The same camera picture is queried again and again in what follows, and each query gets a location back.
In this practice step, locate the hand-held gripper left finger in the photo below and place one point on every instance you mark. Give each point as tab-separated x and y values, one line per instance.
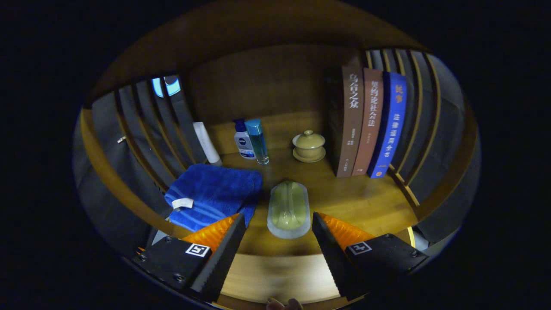
224	262

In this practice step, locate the blue book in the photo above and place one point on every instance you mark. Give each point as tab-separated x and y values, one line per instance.
389	129

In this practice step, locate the beige lidded cup with saucer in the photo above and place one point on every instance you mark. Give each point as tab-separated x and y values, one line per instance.
308	146

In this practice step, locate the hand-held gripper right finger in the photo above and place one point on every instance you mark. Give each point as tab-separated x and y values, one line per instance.
333	262

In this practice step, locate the pale green scrub brush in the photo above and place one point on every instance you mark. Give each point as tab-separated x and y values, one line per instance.
288	206

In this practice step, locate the white tube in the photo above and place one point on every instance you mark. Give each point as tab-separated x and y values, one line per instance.
206	144

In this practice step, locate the reddish brown book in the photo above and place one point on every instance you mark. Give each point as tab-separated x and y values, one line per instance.
370	125

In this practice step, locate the white bottle with blue cap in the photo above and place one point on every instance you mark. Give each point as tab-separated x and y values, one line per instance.
242	142

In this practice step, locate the wooden countertop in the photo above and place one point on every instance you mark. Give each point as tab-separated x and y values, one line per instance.
353	198

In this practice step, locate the blue towel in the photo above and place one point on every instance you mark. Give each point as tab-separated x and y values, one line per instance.
215	189

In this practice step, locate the teal clear bottle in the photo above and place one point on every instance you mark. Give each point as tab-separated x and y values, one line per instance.
258	144

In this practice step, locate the wooden cabinet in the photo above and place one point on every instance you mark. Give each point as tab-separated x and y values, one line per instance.
267	77

